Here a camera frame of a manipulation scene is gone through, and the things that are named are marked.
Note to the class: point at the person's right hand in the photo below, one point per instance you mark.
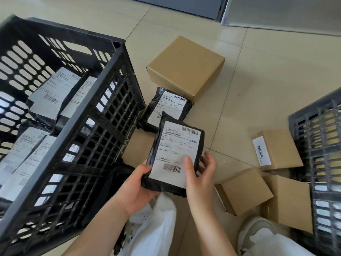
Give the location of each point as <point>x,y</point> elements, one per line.
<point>198,186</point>

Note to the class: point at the person's left hand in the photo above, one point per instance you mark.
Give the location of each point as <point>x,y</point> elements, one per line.
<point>133,191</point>

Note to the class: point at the person's left thumb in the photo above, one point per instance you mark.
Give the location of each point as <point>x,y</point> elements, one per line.
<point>146,170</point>

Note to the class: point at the person's right thumb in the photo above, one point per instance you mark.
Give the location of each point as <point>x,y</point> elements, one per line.
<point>190,169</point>

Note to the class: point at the black parcel with white label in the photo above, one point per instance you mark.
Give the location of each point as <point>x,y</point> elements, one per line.
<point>29,170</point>
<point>53,93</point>
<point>169,106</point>
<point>175,154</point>
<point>22,146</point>
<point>77,101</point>

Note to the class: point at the person's right forearm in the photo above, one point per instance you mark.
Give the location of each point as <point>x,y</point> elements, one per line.
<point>211,231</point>

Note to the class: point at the person's left forearm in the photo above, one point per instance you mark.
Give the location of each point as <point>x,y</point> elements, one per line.
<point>98,231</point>

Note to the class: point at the flat brown cardboard box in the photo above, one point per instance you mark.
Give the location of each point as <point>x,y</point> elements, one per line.
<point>138,149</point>

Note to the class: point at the plain black plastic parcel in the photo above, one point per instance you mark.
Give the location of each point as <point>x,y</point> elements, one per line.
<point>112,183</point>

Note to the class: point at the person's left white shoe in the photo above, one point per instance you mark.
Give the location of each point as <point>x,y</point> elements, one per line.
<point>140,213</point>

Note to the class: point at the person's white shoe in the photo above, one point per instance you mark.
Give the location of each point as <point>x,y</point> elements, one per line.
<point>255,231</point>
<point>140,213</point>

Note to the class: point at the small plain cardboard box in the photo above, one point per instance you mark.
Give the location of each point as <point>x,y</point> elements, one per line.
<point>245,191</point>

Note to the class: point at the person's left leg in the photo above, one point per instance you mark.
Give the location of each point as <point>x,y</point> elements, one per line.
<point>157,229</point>

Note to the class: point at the person's leg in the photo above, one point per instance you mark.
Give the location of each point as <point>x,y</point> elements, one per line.
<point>157,229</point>
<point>277,246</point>

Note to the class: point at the large black plastic crate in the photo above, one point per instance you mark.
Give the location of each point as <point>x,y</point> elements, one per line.
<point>80,146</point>

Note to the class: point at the person's right white shoe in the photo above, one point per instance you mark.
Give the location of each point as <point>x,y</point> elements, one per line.
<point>255,231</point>

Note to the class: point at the small cardboard box white label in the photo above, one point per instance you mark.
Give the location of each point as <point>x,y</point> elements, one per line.
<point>279,149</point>

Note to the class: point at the large brown cardboard box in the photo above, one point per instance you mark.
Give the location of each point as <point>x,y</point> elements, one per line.
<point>186,63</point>

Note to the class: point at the medium plain cardboard box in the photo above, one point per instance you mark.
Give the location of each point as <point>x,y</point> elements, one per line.
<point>290,202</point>

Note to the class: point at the person's right leg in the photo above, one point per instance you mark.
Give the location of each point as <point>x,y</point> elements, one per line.
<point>277,246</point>

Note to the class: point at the dark grey plastic crate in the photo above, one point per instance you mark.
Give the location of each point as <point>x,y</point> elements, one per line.
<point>319,146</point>

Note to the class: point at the grey cabinet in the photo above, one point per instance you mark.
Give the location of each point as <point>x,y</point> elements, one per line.
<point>181,5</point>

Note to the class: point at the metal framed grey panel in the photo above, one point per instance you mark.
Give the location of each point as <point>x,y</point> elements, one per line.
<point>287,11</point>

